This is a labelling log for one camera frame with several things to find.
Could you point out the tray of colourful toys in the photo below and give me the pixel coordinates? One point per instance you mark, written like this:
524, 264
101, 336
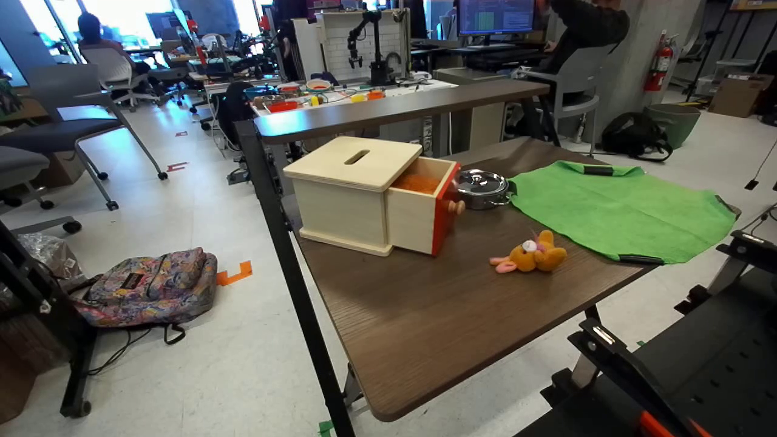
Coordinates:
341, 97

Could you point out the red fire extinguisher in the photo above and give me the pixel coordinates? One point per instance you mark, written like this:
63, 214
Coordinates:
659, 65

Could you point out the dark grey office chair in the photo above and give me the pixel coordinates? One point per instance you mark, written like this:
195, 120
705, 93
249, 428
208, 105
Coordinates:
20, 174

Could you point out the small steel pot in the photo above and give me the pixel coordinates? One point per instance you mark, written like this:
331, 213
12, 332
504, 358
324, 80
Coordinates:
487, 201

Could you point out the green bin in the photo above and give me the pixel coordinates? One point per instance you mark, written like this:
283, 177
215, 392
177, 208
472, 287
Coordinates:
678, 122

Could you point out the black bag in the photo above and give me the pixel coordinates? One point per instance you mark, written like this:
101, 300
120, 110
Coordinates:
633, 135

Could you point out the orange tape piece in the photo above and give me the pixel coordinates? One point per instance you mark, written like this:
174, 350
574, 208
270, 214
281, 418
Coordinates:
234, 276

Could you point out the black cart frame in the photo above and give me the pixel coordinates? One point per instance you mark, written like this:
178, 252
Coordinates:
50, 325

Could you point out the clear plastic bag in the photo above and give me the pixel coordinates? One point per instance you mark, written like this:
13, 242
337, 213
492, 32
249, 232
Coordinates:
52, 257

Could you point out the white swivel chair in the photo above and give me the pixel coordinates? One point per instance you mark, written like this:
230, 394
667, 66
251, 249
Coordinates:
114, 69

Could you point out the orange plush toy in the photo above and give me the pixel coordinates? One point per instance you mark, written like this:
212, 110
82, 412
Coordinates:
535, 259

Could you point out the long grey desk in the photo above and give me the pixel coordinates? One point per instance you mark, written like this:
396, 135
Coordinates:
390, 107

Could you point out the black tripod leg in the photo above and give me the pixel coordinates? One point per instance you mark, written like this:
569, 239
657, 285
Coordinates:
762, 167

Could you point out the cardboard box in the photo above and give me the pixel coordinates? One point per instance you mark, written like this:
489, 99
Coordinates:
742, 97

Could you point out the white panel board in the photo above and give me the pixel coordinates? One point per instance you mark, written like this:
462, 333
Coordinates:
337, 44

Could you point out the small black desktop robot arm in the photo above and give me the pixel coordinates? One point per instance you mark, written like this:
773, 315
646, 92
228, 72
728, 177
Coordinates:
377, 50

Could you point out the colourful patterned backpack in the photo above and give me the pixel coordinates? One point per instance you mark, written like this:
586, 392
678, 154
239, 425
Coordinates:
150, 287

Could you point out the wooden drawer with orange front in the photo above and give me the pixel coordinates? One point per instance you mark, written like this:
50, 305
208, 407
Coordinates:
417, 214

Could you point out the black equipment stand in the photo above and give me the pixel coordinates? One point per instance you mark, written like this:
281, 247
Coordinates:
705, 366

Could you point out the computer monitor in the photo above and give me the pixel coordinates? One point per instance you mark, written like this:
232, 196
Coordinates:
497, 15

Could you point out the green cloth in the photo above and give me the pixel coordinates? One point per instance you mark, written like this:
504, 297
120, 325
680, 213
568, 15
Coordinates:
623, 209

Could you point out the person in dark clothes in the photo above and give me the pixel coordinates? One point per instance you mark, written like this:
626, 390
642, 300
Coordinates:
586, 29

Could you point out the light wooden box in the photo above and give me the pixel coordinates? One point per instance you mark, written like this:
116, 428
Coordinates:
348, 196

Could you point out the black metal table post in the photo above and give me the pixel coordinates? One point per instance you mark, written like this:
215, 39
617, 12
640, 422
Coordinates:
283, 252

